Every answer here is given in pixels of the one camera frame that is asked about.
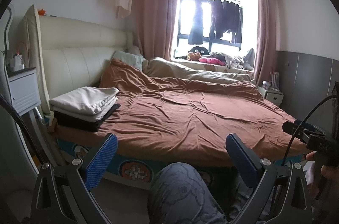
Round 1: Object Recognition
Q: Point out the blue patterned bed base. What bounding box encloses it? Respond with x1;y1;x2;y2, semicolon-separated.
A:
53;134;305;183

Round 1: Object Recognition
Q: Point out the white bedside cabinet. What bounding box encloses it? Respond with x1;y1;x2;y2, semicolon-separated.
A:
7;68;41;116

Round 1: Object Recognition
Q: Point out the person's leg in grey pants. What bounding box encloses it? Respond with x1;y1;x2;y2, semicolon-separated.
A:
147;163;228;224

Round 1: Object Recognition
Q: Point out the brown bed sheet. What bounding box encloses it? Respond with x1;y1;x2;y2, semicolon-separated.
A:
51;58;311;167

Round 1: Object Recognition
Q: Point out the white nightstand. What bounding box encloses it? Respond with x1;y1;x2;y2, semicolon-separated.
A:
258;86;284;108

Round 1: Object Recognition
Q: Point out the light patterned pillow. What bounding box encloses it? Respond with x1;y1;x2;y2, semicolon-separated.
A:
114;51;145;69

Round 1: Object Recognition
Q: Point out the dark hanging garment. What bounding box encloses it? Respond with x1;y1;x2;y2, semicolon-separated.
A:
188;0;204;45

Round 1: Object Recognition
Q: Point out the cream leaning board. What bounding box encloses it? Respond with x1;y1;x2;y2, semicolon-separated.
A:
21;4;51;115

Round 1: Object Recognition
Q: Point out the pink curtain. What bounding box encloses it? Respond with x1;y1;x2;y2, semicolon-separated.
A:
134;0;182;60
251;0;278;87

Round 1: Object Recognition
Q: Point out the black round-eyed plush toy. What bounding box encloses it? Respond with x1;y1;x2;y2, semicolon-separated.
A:
190;46;209;55

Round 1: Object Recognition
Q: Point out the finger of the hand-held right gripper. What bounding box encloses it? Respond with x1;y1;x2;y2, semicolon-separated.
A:
282;119;322;144

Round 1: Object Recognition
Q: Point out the person's right hand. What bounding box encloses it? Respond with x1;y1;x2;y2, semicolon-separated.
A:
304;151;339;200

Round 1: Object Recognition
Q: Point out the black cable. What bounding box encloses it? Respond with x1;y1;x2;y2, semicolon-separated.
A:
0;93;52;165
282;94;339;165

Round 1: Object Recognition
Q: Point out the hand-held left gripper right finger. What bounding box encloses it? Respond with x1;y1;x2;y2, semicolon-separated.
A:
226;133;311;224

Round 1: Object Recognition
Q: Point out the dark framed window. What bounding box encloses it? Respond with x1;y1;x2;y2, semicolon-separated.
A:
175;0;244;58

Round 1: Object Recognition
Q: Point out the pile of mixed clothes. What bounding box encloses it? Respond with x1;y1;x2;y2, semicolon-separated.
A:
210;48;255;69

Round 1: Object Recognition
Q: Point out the cream padded headboard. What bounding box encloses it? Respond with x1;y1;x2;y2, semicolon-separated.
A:
38;15;135;105

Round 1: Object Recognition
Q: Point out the white bottle orange cap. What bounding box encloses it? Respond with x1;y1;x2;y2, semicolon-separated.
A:
13;51;25;68

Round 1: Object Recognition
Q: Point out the pink plush toy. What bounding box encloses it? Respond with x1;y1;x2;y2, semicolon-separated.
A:
199;56;225;65

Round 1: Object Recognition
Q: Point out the beige duvet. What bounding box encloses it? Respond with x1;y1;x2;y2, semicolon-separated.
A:
143;57;256;85

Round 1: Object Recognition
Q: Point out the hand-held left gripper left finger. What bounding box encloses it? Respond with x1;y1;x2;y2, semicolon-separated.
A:
30;133;118;224

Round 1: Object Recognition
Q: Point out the beige zip jacket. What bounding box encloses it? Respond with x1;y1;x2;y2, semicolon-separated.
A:
49;86;119;122

